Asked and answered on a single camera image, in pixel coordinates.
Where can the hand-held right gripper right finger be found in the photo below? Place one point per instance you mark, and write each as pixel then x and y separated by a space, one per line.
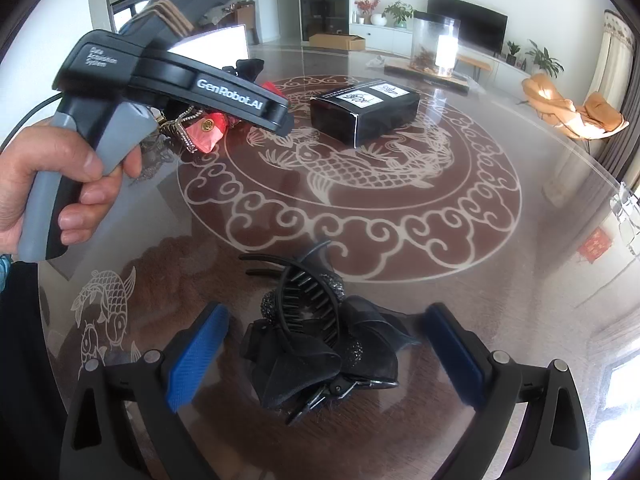
pixel 457 355

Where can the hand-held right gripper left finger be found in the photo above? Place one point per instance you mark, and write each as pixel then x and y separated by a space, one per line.
pixel 197 355

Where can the gold rhinestone claw hair clip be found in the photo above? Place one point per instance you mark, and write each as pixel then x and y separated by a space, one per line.
pixel 182 127

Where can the red and pink hair bow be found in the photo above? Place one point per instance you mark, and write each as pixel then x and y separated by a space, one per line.
pixel 210 132

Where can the black velvet rhinestone bow clip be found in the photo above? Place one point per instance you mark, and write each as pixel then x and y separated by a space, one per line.
pixel 247 70

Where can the black flower hair claw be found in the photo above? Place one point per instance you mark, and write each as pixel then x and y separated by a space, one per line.
pixel 300 360

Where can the black cardboard box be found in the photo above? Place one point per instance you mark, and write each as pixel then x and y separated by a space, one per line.
pixel 360 120

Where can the patterned glass desktop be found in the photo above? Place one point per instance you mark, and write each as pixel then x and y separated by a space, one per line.
pixel 500 310

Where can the person's left hand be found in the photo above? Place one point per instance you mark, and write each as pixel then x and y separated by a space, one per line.
pixel 30 175

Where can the sliding glass door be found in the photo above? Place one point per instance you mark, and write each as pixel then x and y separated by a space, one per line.
pixel 127 10

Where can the wooden side cabinet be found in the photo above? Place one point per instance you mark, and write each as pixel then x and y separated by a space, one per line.
pixel 247 22

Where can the person's black clothing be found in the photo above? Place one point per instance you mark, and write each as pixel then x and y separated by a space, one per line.
pixel 25 370

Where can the brown cardboard box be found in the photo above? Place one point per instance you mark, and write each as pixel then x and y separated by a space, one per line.
pixel 335 42

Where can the dark glass display cabinet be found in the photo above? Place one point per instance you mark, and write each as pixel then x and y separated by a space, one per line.
pixel 325 0

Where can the clear glass object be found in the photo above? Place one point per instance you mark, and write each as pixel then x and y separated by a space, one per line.
pixel 625 210

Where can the red flower bouquet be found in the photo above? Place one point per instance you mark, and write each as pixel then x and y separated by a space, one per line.
pixel 365 5

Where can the white television cabinet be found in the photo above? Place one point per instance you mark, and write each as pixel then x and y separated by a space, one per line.
pixel 380 37

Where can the white round vase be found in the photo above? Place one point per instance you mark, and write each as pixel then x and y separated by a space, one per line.
pixel 378 20

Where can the flat wooden board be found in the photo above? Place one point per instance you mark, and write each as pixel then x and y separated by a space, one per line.
pixel 400 66

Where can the bushy green potted plant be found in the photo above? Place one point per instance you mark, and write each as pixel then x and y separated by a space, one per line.
pixel 397 12

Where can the orange lounge chair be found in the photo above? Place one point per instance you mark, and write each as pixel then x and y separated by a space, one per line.
pixel 602 115
pixel 547 100

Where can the clear cylindrical jar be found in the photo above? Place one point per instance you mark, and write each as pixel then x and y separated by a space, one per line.
pixel 425 35

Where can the wooden bench with black legs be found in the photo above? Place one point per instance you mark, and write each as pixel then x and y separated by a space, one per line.
pixel 475 61

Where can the grey curtain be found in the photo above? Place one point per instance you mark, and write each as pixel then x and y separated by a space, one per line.
pixel 627 110

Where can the small potted plant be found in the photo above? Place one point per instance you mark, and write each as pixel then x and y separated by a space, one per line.
pixel 513 52

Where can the broad-leaf potted plant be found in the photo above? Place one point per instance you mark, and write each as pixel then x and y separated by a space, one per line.
pixel 545 57

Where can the black flat television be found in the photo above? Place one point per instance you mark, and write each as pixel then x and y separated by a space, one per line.
pixel 475 20

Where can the covered standing air conditioner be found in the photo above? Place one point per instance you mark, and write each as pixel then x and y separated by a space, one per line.
pixel 612 55

